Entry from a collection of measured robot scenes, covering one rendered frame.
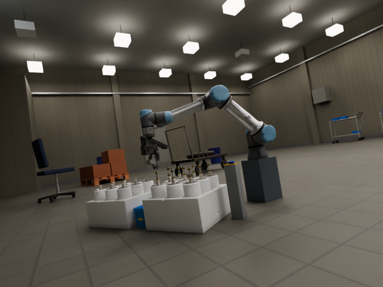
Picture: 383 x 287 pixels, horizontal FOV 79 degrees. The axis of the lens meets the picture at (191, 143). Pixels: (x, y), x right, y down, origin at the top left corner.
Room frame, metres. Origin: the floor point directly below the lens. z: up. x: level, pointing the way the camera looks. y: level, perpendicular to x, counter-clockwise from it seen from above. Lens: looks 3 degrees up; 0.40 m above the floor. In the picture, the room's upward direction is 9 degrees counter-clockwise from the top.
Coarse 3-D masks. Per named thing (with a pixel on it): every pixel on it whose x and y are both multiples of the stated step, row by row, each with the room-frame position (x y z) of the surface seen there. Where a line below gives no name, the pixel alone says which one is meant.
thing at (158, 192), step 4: (164, 184) 1.39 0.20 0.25; (152, 188) 1.38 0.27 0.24; (156, 188) 1.36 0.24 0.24; (160, 188) 1.37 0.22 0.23; (164, 188) 1.38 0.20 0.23; (152, 192) 1.38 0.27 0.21; (156, 192) 1.37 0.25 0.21; (160, 192) 1.37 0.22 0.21; (164, 192) 1.38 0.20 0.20; (152, 196) 1.39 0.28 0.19; (156, 196) 1.37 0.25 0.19; (160, 196) 1.37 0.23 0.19; (164, 196) 1.38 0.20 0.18
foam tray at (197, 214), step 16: (208, 192) 1.29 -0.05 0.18; (224, 192) 1.45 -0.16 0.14; (144, 208) 1.38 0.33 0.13; (160, 208) 1.32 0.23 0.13; (176, 208) 1.26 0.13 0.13; (192, 208) 1.21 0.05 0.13; (208, 208) 1.26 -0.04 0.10; (224, 208) 1.42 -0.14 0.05; (160, 224) 1.33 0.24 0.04; (176, 224) 1.27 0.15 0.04; (192, 224) 1.21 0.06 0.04; (208, 224) 1.24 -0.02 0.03
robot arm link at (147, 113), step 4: (140, 112) 1.38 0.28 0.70; (144, 112) 1.37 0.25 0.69; (148, 112) 1.37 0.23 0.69; (140, 116) 1.38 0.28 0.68; (144, 116) 1.37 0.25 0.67; (148, 116) 1.37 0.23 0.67; (152, 116) 1.38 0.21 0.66; (140, 120) 1.39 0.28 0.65; (144, 120) 1.37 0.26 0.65; (148, 120) 1.37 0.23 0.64; (152, 120) 1.38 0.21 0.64; (144, 124) 1.37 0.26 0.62; (148, 124) 1.37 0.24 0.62; (152, 124) 1.39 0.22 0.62
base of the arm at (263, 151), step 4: (248, 148) 1.72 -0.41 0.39; (252, 148) 1.68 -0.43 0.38; (256, 148) 1.67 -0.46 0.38; (260, 148) 1.67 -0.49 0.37; (264, 148) 1.69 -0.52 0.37; (248, 152) 1.71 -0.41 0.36; (252, 152) 1.68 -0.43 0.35; (256, 152) 1.67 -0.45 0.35; (260, 152) 1.66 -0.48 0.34; (264, 152) 1.67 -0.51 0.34; (248, 156) 1.70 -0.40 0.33; (252, 156) 1.67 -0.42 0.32; (256, 156) 1.65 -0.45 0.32; (260, 156) 1.65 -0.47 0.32; (264, 156) 1.65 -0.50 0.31
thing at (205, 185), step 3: (195, 180) 1.37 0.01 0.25; (198, 180) 1.35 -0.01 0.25; (201, 180) 1.35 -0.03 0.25; (204, 180) 1.35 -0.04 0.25; (207, 180) 1.36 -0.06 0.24; (201, 183) 1.34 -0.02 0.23; (204, 183) 1.34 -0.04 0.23; (207, 183) 1.36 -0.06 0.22; (201, 186) 1.34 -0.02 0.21; (204, 186) 1.34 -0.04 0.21; (207, 186) 1.35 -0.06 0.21; (201, 189) 1.34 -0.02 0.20; (204, 189) 1.34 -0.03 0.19; (207, 189) 1.35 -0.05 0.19; (210, 189) 1.37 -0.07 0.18
